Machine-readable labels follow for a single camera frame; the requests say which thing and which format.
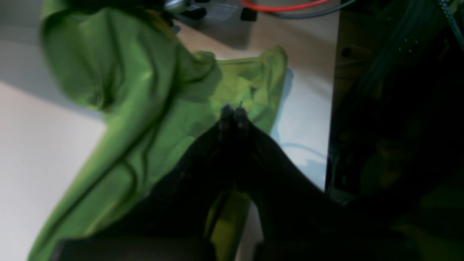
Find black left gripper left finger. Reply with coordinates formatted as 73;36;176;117
51;105;234;261

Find green t-shirt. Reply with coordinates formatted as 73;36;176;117
28;0;288;261

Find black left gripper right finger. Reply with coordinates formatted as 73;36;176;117
234;108;423;261

